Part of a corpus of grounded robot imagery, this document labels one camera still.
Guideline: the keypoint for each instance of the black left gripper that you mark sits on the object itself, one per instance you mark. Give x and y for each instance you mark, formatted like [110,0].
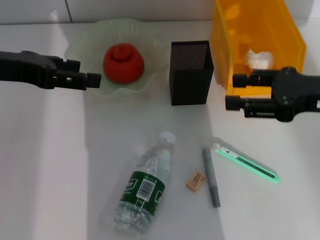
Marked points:
[25,67]

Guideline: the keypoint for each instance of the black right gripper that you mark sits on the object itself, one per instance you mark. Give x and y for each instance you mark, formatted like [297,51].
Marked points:
[292,95]

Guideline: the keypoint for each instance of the white paper ball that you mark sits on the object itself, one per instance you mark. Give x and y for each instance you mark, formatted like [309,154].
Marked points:
[258,60]

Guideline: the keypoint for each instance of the green white toothbrush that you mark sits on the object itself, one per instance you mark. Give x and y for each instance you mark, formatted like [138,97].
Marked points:
[250,166]

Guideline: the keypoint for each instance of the tan eraser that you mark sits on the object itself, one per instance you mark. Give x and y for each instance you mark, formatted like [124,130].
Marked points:
[195,180]

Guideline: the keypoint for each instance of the clear green-label water bottle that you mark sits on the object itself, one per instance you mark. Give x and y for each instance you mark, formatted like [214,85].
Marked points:
[145,185]

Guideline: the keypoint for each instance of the red-orange knitted orange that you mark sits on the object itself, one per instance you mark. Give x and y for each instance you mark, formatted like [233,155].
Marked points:
[123,65]

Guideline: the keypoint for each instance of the black mesh pen holder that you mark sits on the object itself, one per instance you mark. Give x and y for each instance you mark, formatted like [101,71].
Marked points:
[190,87]

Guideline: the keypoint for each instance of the pale green glass fruit plate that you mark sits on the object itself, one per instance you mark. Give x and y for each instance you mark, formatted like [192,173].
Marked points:
[140,82]

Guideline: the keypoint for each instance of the grey pen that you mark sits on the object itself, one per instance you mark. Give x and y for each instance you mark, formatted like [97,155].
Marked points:
[211,177]

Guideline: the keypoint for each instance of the yellow plastic bin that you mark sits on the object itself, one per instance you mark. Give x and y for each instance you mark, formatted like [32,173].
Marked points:
[275,30]

